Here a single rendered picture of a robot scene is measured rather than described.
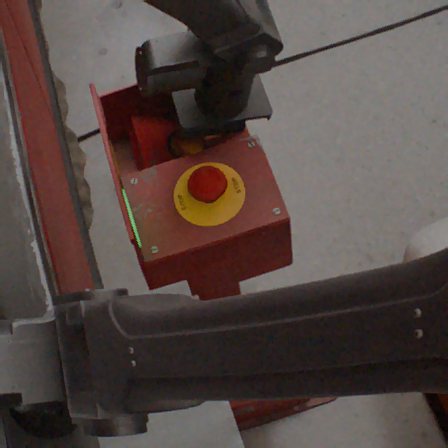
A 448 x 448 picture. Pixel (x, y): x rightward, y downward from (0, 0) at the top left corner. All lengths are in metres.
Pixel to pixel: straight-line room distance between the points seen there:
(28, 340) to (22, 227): 0.44
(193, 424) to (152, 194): 0.39
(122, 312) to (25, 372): 0.12
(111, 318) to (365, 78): 1.65
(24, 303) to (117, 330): 0.50
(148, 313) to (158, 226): 0.63
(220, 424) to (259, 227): 0.35
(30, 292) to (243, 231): 0.24
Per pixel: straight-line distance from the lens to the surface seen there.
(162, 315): 0.49
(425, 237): 1.68
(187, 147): 1.23
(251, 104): 1.18
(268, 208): 1.13
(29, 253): 1.05
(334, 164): 2.04
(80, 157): 2.11
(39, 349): 0.63
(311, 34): 2.21
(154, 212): 1.14
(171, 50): 1.06
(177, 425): 0.83
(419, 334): 0.34
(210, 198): 1.11
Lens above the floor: 1.79
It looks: 64 degrees down
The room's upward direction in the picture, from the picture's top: 11 degrees counter-clockwise
